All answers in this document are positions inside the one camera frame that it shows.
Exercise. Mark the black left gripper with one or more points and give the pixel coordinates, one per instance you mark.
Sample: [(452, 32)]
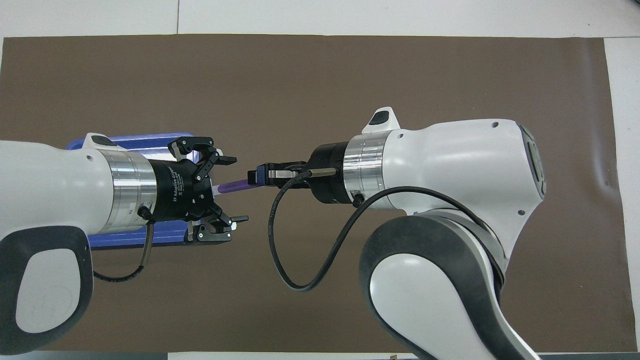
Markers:
[(180, 192)]

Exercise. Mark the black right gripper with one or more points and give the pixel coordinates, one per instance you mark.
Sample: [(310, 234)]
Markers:
[(327, 165)]

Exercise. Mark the purple pen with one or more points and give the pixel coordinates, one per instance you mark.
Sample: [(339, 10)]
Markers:
[(232, 186)]

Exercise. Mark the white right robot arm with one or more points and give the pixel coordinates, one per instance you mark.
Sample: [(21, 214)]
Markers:
[(450, 165)]

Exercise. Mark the blue plastic tray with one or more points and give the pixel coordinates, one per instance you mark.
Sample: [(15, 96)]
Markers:
[(150, 142)]

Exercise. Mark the brown table mat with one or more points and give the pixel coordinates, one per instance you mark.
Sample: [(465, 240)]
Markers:
[(310, 85)]

